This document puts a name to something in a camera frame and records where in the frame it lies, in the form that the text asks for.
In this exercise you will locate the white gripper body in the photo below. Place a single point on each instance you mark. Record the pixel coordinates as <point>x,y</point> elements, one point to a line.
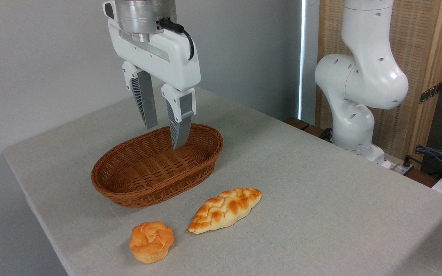
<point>167,61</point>

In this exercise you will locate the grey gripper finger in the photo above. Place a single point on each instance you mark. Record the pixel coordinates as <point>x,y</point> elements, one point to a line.
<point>182,122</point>
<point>146,99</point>

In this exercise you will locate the long braided bread loaf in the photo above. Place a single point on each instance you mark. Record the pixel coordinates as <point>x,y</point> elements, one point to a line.
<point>225,209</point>

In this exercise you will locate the round orange bread bun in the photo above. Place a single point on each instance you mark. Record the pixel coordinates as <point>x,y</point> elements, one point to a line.
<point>151,241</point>

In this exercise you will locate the brown oval wicker basket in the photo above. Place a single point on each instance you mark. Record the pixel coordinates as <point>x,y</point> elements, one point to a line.
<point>159,196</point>

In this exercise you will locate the grey tablecloth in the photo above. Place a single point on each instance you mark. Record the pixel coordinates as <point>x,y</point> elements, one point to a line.
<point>301,214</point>

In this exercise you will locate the wooden woven folding screen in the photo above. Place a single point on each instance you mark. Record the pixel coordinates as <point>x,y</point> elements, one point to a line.
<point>413,38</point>

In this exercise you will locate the metal screen hinge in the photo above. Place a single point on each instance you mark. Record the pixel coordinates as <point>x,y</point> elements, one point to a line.
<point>430,93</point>

